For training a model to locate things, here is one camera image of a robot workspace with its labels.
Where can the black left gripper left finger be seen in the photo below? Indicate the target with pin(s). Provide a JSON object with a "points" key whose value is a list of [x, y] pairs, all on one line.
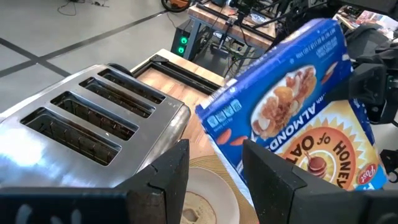
{"points": [[168, 180]]}

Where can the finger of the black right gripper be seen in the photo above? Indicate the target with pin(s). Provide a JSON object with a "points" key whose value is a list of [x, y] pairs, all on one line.
{"points": [[368, 84]]}

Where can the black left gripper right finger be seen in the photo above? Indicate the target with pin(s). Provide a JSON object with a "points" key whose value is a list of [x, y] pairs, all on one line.
{"points": [[270, 189]]}

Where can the almond cereal box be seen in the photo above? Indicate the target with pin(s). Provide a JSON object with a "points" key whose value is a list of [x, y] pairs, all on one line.
{"points": [[280, 93]]}

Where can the round woven straw placemat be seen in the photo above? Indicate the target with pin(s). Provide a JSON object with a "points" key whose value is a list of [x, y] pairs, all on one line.
{"points": [[205, 161]]}

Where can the white plate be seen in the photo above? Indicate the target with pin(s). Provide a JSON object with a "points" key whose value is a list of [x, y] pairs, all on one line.
{"points": [[217, 193]]}

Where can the black computer with green lights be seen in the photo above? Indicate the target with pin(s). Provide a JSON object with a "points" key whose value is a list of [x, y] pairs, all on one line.
{"points": [[182, 43]]}

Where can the silver four-slot toaster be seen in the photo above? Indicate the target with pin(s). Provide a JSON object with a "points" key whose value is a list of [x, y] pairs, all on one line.
{"points": [[31, 161]]}

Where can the orange and black reel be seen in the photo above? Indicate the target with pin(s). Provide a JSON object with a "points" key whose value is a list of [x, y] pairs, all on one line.
{"points": [[175, 3]]}

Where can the wooden workbench with black frame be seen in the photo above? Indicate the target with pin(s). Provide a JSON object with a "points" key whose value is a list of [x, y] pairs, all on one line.
{"points": [[224, 21]]}

